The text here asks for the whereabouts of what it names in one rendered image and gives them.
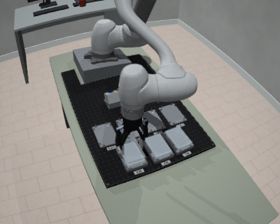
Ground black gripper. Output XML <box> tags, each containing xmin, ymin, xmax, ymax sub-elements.
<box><xmin>115</xmin><ymin>117</ymin><xmax>149</xmax><ymax>155</ymax></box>

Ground white button panel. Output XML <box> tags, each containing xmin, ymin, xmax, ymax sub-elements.
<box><xmin>104</xmin><ymin>89</ymin><xmax>120</xmax><ymax>109</ymax></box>

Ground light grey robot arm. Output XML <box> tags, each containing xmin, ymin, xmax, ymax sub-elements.
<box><xmin>84</xmin><ymin>0</ymin><xmax>198</xmax><ymax>120</ymax></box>

